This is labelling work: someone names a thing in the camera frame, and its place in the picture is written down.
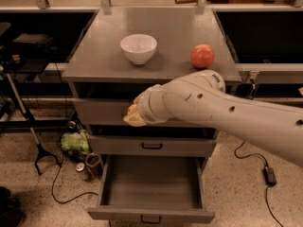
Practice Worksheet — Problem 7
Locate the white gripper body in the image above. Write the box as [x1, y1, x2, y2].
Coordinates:
[134, 84, 170, 124]

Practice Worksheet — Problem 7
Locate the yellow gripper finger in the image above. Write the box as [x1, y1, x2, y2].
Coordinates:
[123, 107, 146, 127]

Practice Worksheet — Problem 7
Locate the small orange fruit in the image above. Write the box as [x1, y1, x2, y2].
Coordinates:
[128, 104, 137, 114]

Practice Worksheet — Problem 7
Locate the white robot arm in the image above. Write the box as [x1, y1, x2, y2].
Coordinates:
[124, 70, 303, 166]

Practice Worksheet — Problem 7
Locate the grey middle drawer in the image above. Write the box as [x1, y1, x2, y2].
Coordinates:
[90, 135, 216, 157]

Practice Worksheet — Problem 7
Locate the grey top drawer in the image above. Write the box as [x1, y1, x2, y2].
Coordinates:
[71, 97, 203, 129]

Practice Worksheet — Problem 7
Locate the grey drawer cabinet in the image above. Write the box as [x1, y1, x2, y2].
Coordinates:
[62, 6, 242, 172]

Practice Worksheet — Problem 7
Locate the grey open bottom drawer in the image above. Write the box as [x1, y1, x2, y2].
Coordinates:
[88, 155, 215, 224]

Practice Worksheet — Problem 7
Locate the brown tin can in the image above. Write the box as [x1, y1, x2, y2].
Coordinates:
[85, 153, 102, 178]

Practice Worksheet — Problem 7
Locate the white ceramic bowl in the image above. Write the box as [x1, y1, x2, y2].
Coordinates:
[120, 34, 157, 65]

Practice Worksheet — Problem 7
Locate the green chip bag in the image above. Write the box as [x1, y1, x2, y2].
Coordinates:
[61, 130, 92, 155]

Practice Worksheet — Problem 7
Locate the red apple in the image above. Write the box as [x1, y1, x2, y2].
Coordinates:
[190, 44, 214, 69]

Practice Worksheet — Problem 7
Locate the silver soda can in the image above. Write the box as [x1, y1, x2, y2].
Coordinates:
[76, 163, 90, 181]

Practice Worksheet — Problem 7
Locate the black reacher grabber tool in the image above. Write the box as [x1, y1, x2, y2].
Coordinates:
[5, 73, 62, 175]

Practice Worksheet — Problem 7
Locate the wooden stick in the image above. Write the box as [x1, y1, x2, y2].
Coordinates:
[174, 0, 211, 5]

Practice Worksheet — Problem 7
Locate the black side shelf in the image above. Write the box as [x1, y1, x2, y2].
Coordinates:
[0, 22, 57, 74]

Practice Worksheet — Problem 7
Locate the black power adapter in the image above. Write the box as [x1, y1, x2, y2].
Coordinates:
[263, 166, 276, 185]

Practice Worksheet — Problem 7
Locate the black floor cable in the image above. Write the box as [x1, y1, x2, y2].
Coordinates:
[50, 154, 99, 205]

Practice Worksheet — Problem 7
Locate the black power cable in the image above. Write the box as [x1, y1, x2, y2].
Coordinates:
[233, 141, 285, 227]

